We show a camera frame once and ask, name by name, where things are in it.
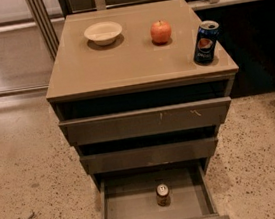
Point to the grey drawer cabinet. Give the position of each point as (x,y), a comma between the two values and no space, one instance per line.
(134,73)

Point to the grey top drawer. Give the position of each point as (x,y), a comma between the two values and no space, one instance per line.
(165,119)

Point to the grey middle drawer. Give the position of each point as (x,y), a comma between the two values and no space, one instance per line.
(150,156)

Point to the orange soda can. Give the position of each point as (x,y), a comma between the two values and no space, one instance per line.
(163,195)

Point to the blue pepsi can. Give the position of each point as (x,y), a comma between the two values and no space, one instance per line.
(206,41)

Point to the grey open bottom drawer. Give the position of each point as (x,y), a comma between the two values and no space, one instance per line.
(134,197)

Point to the red apple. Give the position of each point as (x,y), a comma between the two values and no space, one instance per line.
(160,32)

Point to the white bowl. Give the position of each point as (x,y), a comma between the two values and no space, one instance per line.
(104,33)

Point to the metal window frame post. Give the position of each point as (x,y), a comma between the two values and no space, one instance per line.
(41,18)

